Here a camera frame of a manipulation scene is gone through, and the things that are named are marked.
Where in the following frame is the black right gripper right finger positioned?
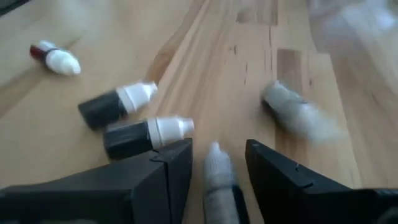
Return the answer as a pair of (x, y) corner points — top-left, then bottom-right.
(244, 139), (398, 224)

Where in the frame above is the small black dropper bottle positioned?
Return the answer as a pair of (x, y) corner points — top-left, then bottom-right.
(260, 80), (343, 146)
(77, 81), (159, 131)
(103, 115), (195, 161)

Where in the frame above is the small dark red dropper bottle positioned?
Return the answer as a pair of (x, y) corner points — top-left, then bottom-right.
(29, 40), (81, 77)

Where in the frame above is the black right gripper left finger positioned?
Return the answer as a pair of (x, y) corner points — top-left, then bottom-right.
(0, 138), (194, 224)

